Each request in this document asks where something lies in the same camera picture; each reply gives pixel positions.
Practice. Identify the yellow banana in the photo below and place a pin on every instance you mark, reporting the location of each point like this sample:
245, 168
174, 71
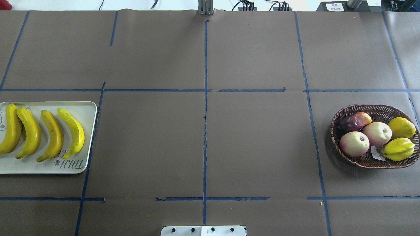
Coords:
13, 130
77, 132
33, 133
56, 136

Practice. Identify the brown wicker basket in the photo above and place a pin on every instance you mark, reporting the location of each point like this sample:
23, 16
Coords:
378, 113

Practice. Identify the white bear tray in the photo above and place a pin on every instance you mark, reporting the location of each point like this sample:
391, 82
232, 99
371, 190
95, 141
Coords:
83, 111

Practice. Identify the dark red apple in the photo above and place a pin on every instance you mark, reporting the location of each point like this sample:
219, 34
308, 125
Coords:
354, 122

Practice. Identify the pink peach apple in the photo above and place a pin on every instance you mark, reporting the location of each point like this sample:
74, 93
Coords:
354, 144

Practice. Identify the yellow lemon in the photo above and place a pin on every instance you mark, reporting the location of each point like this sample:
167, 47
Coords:
401, 128

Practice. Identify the yellow starfruit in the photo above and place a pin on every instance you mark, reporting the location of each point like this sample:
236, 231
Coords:
398, 149

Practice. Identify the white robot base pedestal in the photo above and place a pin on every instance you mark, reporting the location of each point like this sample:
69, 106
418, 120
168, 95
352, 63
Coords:
234, 230

